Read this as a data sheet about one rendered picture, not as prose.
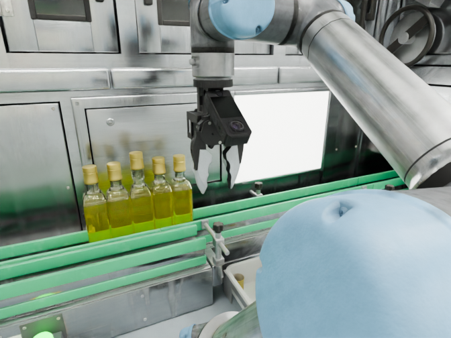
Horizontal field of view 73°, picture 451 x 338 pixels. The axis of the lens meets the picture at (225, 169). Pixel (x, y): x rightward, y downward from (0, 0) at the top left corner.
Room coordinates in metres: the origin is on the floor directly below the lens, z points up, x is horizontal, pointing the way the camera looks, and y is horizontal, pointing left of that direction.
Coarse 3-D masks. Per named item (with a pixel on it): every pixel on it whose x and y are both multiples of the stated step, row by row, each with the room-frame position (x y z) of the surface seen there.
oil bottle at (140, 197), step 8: (144, 184) 0.77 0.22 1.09; (136, 192) 0.75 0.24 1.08; (144, 192) 0.75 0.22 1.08; (136, 200) 0.74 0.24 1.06; (144, 200) 0.75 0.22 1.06; (136, 208) 0.74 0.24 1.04; (144, 208) 0.75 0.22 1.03; (152, 208) 0.76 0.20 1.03; (136, 216) 0.74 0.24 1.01; (144, 216) 0.75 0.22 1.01; (152, 216) 0.76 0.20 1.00; (136, 224) 0.74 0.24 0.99; (144, 224) 0.75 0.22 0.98; (152, 224) 0.76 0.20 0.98; (136, 232) 0.74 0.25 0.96
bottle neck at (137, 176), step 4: (132, 172) 0.76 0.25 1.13; (136, 172) 0.76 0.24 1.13; (140, 172) 0.76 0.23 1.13; (132, 176) 0.77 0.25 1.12; (136, 176) 0.76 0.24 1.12; (140, 176) 0.76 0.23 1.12; (136, 180) 0.76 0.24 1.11; (140, 180) 0.76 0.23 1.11; (136, 184) 0.76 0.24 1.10; (140, 184) 0.76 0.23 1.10
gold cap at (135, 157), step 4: (132, 152) 0.77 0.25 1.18; (136, 152) 0.77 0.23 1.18; (140, 152) 0.77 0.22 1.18; (132, 156) 0.76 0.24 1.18; (136, 156) 0.76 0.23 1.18; (140, 156) 0.77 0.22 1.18; (132, 160) 0.76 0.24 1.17; (136, 160) 0.76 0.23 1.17; (140, 160) 0.77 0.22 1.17; (132, 164) 0.76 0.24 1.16; (136, 164) 0.76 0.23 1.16; (140, 164) 0.76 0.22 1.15; (132, 168) 0.76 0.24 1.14; (136, 168) 0.76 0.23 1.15; (140, 168) 0.76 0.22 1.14
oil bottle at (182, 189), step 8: (176, 184) 0.80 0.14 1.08; (184, 184) 0.80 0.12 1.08; (176, 192) 0.79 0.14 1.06; (184, 192) 0.80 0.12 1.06; (192, 192) 0.81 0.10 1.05; (176, 200) 0.79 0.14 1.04; (184, 200) 0.80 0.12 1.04; (192, 200) 0.81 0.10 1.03; (176, 208) 0.79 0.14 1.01; (184, 208) 0.80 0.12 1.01; (192, 208) 0.81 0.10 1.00; (176, 216) 0.79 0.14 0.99; (184, 216) 0.80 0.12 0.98; (192, 216) 0.81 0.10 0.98; (176, 224) 0.79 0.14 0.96
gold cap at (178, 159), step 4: (176, 156) 0.81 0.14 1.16; (180, 156) 0.81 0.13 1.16; (184, 156) 0.82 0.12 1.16; (176, 160) 0.81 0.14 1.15; (180, 160) 0.81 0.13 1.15; (184, 160) 0.82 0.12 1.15; (176, 164) 0.81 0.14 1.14; (180, 164) 0.81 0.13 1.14; (184, 164) 0.81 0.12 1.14; (176, 168) 0.81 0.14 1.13; (180, 168) 0.81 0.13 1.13; (184, 168) 0.81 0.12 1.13
